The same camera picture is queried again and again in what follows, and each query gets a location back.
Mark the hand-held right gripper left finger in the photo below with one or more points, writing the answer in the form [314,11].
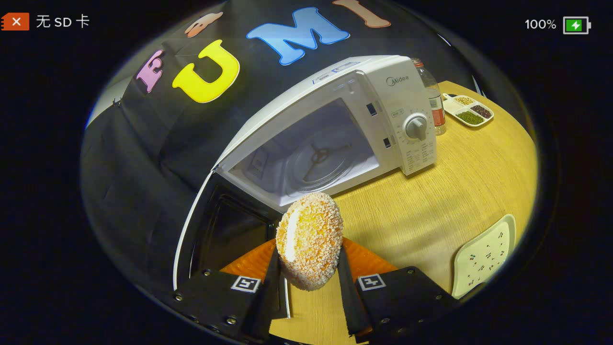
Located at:
[215,297]

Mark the glass microwave turntable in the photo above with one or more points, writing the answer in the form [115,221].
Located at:
[330,170]

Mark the white patterned plate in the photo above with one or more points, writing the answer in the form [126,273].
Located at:
[483,258]

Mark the black backdrop cloth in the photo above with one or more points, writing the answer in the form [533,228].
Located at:
[139,158]

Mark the white microwave oven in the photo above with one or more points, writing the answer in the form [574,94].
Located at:
[383,91]

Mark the clear bottle with red label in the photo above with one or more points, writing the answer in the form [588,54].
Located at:
[435,103]

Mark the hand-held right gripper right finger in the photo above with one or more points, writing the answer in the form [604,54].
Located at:
[407,299]

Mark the breaded round bun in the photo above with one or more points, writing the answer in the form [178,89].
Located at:
[311,239]

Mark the white divided dish with beans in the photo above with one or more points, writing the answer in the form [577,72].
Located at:
[471,112]

